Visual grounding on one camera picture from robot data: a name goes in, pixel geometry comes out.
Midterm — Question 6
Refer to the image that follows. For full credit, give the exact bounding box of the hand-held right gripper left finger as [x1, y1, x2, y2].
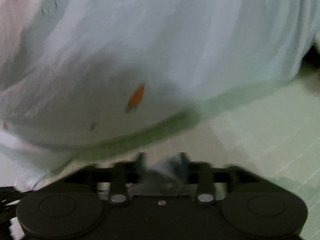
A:
[64, 152, 146, 206]

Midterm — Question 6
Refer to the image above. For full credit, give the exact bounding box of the grey zip hoodie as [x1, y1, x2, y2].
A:
[134, 155, 192, 197]

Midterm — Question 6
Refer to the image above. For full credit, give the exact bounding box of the light blue carrot-print blanket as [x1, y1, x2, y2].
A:
[0, 0, 320, 189]

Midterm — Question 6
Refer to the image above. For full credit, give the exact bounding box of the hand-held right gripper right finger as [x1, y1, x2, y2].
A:
[179, 152, 262, 206]

